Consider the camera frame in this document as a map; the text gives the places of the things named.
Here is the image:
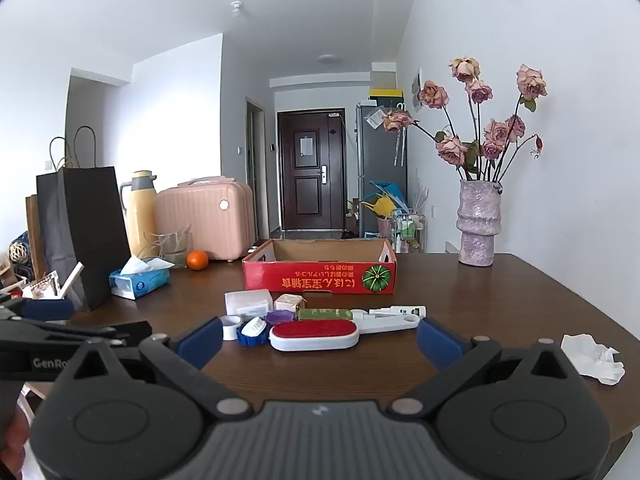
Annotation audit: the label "blue ribbed cap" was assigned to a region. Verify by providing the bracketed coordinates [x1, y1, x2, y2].
[237, 317, 271, 348]

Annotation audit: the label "purple textured vase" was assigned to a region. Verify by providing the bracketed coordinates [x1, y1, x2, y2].
[456, 179, 503, 266]

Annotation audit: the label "red cardboard box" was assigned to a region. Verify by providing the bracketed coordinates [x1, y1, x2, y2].
[243, 238, 398, 294]

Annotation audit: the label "yellow plastic dustpan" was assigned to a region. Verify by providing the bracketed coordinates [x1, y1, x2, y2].
[361, 197, 396, 218]

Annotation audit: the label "clear glass jug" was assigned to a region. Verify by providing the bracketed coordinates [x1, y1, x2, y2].
[144, 231, 194, 270]

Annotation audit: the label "yellow thermos jug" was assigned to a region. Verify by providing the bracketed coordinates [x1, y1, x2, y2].
[119, 170, 160, 261]

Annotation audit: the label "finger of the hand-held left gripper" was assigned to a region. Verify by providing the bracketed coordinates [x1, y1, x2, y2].
[0, 297, 77, 323]
[20, 320, 153, 350]

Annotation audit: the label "grey refrigerator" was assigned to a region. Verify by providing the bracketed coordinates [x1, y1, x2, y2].
[355, 102, 409, 237]

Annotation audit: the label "white tape roll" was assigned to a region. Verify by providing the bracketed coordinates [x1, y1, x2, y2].
[221, 315, 245, 342]

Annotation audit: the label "clear trolley rack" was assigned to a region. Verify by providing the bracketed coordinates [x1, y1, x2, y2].
[392, 212, 426, 254]

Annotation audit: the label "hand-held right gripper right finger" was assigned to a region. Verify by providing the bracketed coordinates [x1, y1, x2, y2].
[389, 317, 585, 419]

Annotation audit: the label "white rectangular box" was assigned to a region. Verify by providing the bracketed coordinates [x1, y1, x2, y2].
[224, 290, 275, 319]

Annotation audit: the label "black paper bag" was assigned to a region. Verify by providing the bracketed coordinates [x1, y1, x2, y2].
[35, 126, 132, 312]

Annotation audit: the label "green transparent bottle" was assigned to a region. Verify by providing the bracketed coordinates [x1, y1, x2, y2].
[295, 307, 354, 321]

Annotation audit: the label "dark brown door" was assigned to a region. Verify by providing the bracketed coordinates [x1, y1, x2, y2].
[277, 108, 348, 231]

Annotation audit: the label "red and white lint brush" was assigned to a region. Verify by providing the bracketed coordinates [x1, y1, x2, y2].
[269, 310, 422, 352]

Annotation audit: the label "pink suitcase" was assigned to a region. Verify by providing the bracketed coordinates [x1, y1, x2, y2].
[155, 176, 255, 261]

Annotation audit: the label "dried pink roses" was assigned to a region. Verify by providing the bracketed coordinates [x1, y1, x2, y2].
[382, 56, 549, 184]

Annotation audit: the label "white cube charger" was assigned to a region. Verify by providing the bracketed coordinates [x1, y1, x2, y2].
[274, 294, 306, 314]

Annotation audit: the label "white tube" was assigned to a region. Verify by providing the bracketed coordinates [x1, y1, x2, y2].
[369, 304, 427, 318]

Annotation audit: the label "yellow and black box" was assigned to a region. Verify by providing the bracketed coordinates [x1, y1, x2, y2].
[368, 87, 404, 106]

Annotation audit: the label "person's left hand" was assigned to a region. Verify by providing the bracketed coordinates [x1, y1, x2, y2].
[0, 400, 34, 480]

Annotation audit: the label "crumpled white tissue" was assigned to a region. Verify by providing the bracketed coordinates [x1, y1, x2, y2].
[560, 333, 626, 386]

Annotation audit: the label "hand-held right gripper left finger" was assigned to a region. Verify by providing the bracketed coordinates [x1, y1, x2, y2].
[56, 316, 253, 419]

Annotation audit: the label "blue tissue box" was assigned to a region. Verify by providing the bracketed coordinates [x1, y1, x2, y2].
[108, 255, 174, 301]

